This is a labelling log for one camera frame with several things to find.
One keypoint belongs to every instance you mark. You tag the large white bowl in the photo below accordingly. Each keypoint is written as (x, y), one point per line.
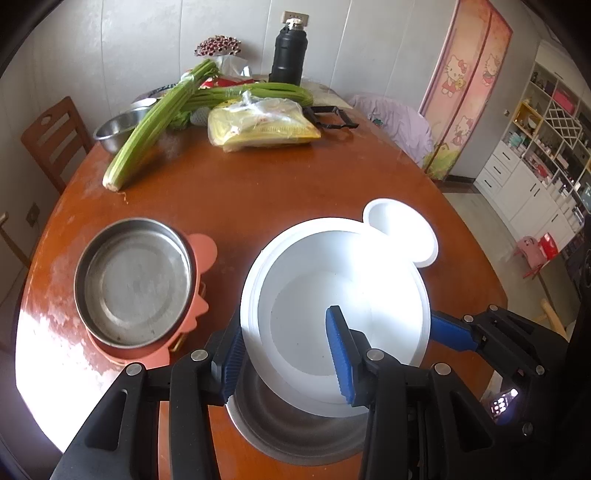
(304, 304)

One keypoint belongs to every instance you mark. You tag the steel mixing bowl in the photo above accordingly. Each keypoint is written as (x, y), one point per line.
(115, 131)

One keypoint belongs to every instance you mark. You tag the orange pig-shaped plastic plate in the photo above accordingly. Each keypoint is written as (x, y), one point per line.
(203, 249)

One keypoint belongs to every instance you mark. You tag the wall power socket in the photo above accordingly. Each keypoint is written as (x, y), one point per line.
(295, 17)

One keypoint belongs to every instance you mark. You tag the yellow noodle bag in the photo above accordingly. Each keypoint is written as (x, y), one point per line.
(263, 127)

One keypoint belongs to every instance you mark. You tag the thin celery bunch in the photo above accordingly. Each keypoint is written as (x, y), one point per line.
(272, 92)

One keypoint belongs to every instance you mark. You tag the black thermos bottle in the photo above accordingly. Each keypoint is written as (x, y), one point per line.
(287, 57)

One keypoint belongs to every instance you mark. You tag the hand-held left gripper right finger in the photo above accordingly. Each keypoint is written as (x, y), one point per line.
(341, 355)

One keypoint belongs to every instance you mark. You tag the dark wooden slatted chair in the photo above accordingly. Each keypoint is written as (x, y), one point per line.
(53, 138)

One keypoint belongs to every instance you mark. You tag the pale pink cloth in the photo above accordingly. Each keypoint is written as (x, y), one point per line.
(392, 124)

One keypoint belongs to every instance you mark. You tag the white shelf cabinet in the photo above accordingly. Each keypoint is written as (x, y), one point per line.
(540, 152)

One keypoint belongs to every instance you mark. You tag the steel basin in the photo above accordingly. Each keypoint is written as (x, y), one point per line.
(286, 434)

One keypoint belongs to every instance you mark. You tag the low wall socket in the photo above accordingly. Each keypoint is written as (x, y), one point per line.
(33, 214)

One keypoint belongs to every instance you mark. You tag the red white patterned bouquet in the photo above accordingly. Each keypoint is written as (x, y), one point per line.
(219, 46)

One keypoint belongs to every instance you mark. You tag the white foam net sleeve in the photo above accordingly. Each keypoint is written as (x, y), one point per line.
(201, 115)

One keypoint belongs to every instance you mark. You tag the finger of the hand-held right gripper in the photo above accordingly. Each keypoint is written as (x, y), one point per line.
(452, 331)

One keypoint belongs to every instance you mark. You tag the white plastic bag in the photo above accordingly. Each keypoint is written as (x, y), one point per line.
(233, 67)

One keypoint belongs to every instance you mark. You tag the red food package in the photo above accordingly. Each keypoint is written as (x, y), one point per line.
(226, 82)

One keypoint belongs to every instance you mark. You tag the pink cartoon cat wardrobe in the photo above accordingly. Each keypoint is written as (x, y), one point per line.
(466, 87)

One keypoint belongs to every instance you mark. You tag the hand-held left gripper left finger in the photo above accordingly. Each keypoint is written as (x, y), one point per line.
(231, 364)

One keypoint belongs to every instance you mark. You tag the green leafy vegetable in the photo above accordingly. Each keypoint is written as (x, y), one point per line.
(181, 120)

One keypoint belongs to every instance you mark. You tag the round steel pan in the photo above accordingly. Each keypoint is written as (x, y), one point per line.
(134, 286)

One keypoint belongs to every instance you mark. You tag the steel bowl with dark rim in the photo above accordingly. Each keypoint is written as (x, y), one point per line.
(145, 104)

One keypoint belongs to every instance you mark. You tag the pink plastic stool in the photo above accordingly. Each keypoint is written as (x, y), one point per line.
(530, 249)

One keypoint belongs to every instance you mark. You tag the red plastic stool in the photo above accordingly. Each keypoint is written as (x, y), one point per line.
(549, 247)

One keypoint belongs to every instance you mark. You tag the thick celery bunch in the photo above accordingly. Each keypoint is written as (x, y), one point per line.
(147, 129)

